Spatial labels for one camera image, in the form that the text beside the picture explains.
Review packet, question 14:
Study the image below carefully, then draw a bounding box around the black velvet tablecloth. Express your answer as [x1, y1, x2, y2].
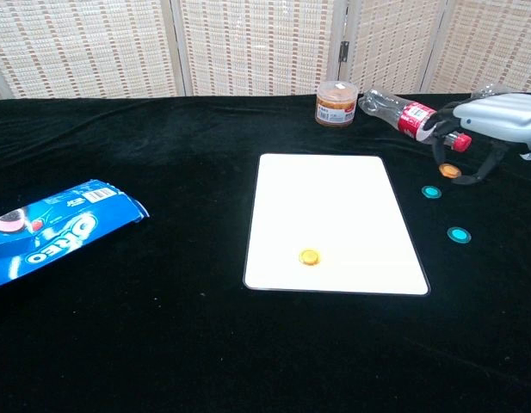
[0, 92, 531, 413]

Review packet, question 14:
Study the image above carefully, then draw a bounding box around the green label water bottle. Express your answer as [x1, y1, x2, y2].
[470, 82, 531, 161]

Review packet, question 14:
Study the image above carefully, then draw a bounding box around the blue Oreo cookie box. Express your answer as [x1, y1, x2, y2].
[0, 178, 150, 290]

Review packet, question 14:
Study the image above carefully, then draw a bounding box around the clear plastic snack jar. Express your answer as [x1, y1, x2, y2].
[315, 80, 360, 128]

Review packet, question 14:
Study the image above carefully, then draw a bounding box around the white rectangular board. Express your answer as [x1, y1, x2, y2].
[242, 152, 431, 297]

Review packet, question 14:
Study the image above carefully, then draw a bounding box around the empty red label cola bottle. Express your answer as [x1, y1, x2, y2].
[358, 88, 472, 152]

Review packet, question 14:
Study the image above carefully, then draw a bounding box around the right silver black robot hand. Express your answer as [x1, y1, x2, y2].
[427, 93, 531, 186]

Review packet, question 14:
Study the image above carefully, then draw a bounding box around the woven bamboo screen panel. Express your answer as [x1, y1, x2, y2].
[422, 0, 531, 95]
[0, 0, 184, 101]
[170, 0, 348, 98]
[333, 0, 447, 96]

